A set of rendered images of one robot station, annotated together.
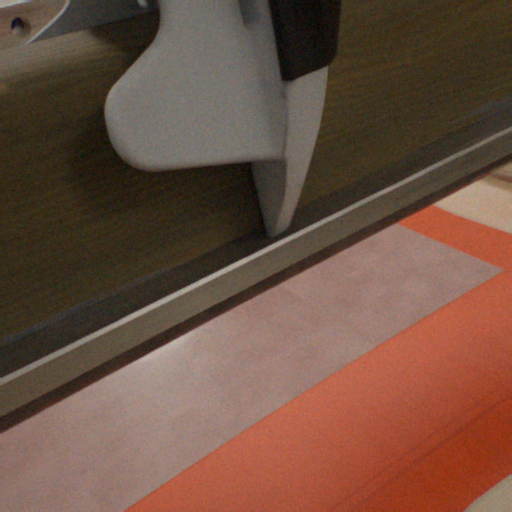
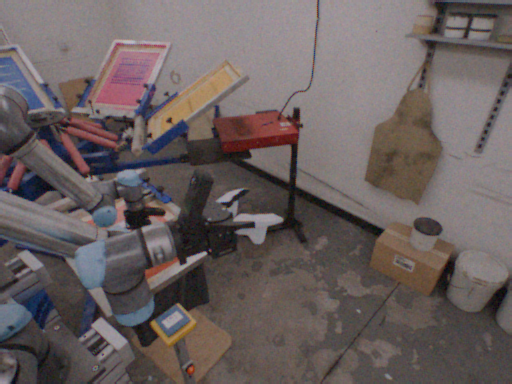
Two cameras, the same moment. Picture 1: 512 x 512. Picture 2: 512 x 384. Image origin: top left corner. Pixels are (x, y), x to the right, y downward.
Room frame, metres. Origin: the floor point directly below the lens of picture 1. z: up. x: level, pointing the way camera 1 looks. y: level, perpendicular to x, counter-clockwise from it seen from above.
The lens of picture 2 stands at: (-0.93, -0.20, 2.06)
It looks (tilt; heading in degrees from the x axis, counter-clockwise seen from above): 35 degrees down; 344
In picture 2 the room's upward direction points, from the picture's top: straight up
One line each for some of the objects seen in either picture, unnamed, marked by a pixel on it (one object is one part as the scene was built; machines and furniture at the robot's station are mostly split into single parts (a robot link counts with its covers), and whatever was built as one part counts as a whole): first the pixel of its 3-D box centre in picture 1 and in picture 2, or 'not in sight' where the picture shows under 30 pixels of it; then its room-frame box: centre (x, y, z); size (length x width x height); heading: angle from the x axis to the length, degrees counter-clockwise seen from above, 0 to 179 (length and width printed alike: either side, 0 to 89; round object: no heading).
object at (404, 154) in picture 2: not in sight; (407, 135); (0.93, -1.85, 1.06); 0.53 x 0.07 x 1.05; 30
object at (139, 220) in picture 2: not in sight; (138, 219); (0.20, 0.02, 1.24); 0.09 x 0.08 x 0.12; 120
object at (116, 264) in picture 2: not in sight; (115, 259); (-0.48, -0.06, 1.65); 0.11 x 0.08 x 0.09; 103
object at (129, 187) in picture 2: not in sight; (129, 186); (0.20, 0.02, 1.39); 0.09 x 0.08 x 0.11; 100
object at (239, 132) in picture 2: not in sight; (256, 130); (1.34, -0.77, 1.06); 0.61 x 0.46 x 0.12; 90
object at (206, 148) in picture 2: not in sight; (160, 160); (1.34, -0.02, 0.91); 1.34 x 0.40 x 0.08; 90
